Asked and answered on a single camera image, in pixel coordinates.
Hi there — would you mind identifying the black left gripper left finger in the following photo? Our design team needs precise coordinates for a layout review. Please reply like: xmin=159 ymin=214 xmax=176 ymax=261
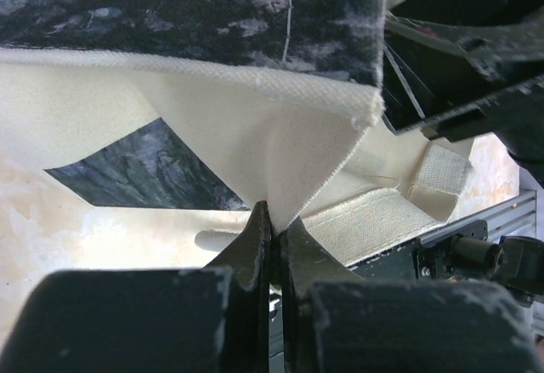
xmin=14 ymin=202 xmax=271 ymax=372

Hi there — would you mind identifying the cream canvas tote bag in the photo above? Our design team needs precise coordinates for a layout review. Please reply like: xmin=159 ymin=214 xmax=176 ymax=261
xmin=0 ymin=0 xmax=477 ymax=268

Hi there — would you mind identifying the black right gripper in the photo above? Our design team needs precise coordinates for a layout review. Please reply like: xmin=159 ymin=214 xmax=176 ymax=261
xmin=383 ymin=0 xmax=543 ymax=173

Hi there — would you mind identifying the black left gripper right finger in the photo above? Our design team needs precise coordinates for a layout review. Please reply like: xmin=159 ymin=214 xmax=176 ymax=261
xmin=278 ymin=220 xmax=536 ymax=372

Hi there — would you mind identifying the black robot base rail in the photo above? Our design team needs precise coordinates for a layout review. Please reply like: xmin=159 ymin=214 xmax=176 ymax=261
xmin=351 ymin=220 xmax=543 ymax=308

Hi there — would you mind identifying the aluminium frame rail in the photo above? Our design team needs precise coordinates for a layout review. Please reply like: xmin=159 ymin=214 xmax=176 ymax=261
xmin=418 ymin=190 xmax=537 ymax=244

